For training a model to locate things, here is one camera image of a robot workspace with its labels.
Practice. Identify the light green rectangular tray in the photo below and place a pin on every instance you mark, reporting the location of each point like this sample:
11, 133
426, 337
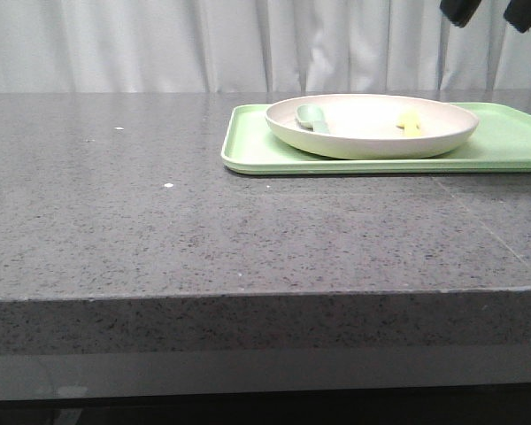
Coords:
500, 144

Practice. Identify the cream round plate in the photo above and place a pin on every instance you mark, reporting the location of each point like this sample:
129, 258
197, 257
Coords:
363, 126

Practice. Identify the yellow plastic fork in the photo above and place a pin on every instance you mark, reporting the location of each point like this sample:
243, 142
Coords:
409, 122

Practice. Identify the white pleated curtain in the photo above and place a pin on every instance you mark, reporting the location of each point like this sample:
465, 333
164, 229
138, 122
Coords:
256, 46

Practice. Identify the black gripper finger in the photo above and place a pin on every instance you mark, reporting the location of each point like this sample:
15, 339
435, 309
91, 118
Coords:
518, 15
459, 12

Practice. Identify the teal green plastic spoon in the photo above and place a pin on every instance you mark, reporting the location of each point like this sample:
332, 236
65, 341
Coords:
312, 118

